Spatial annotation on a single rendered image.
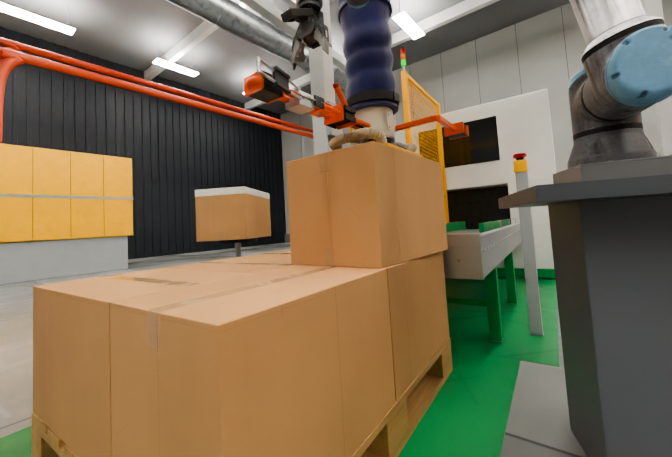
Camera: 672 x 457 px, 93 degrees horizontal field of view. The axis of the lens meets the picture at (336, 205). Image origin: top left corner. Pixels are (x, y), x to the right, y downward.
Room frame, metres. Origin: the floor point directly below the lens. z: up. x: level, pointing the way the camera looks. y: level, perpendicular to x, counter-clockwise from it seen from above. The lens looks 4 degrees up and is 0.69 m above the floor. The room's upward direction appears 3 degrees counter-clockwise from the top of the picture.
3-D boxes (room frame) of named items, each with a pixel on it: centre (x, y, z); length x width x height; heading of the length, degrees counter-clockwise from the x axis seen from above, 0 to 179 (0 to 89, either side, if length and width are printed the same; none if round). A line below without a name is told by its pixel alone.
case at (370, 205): (1.34, -0.16, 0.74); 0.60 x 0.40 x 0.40; 142
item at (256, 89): (0.85, 0.18, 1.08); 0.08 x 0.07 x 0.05; 144
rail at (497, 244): (2.44, -1.29, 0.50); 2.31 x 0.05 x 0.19; 146
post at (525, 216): (1.85, -1.10, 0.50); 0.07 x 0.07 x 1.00; 56
